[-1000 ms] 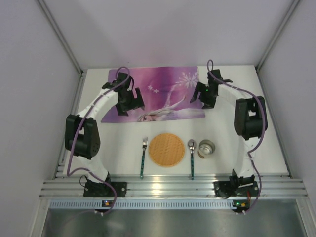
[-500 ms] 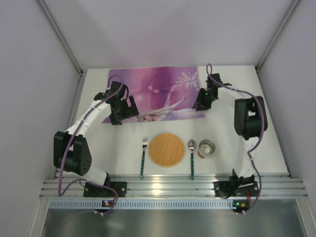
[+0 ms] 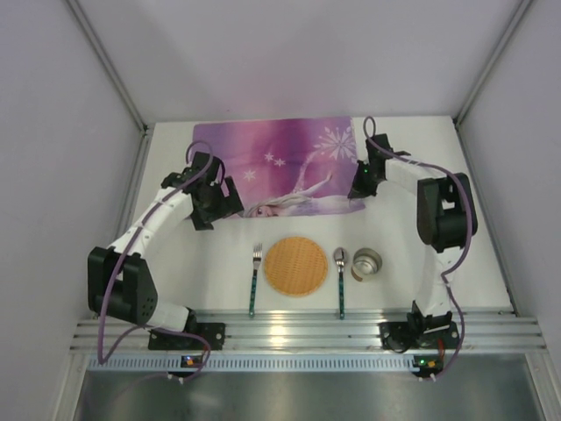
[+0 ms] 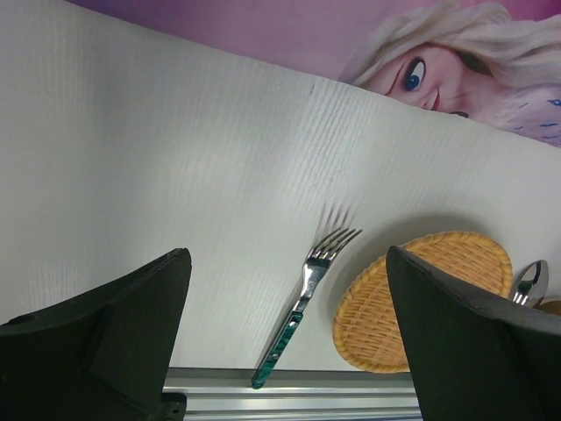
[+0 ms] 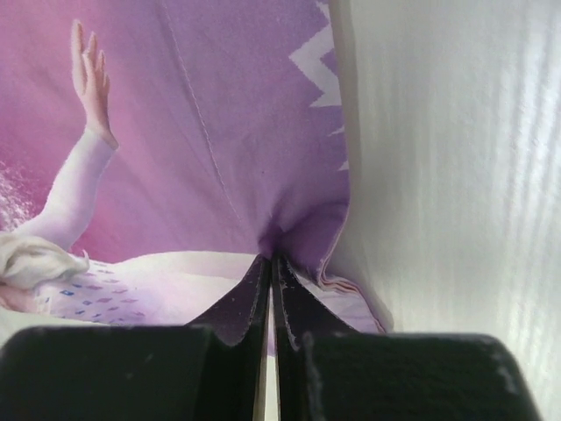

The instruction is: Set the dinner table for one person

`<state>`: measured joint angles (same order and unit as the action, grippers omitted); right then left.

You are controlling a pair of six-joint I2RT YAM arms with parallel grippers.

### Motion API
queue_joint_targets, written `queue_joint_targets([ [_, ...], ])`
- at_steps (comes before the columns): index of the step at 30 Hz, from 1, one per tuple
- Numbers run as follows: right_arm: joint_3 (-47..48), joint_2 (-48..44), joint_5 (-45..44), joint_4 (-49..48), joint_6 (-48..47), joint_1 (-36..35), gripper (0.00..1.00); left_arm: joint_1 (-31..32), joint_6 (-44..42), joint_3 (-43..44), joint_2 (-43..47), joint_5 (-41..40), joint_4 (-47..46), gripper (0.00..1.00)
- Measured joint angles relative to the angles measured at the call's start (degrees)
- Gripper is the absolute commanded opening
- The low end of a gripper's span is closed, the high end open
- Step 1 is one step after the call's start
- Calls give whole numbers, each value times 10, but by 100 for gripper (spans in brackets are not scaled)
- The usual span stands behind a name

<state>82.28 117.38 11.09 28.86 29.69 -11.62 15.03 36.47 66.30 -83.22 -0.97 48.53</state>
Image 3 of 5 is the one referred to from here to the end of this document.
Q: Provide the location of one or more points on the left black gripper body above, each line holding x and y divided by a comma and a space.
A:
225, 202

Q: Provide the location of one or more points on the left aluminium frame post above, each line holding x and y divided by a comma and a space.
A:
89, 32

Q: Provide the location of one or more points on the aluminium frame post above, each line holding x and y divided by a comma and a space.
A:
506, 35
89, 32

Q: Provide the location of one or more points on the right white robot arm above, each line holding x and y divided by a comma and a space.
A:
446, 221

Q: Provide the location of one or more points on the perforated grey cable duct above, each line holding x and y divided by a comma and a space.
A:
275, 363

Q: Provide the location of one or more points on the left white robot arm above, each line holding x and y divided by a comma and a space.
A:
120, 284

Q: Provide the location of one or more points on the spoon with green handle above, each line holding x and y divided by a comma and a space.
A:
340, 257

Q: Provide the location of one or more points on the purple printed placemat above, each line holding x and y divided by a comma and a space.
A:
288, 167

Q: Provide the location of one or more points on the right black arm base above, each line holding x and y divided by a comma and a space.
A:
399, 338

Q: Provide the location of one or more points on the round woven wicker plate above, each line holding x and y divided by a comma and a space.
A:
296, 266

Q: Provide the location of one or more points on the metal cup with wood band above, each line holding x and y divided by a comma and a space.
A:
366, 264

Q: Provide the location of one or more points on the fork with green handle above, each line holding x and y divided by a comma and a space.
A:
256, 261

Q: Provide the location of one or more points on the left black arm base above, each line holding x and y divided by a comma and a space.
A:
206, 336

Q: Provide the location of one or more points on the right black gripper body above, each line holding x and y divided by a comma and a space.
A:
362, 184

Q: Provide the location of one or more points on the right aluminium frame post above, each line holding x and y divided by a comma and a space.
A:
506, 35

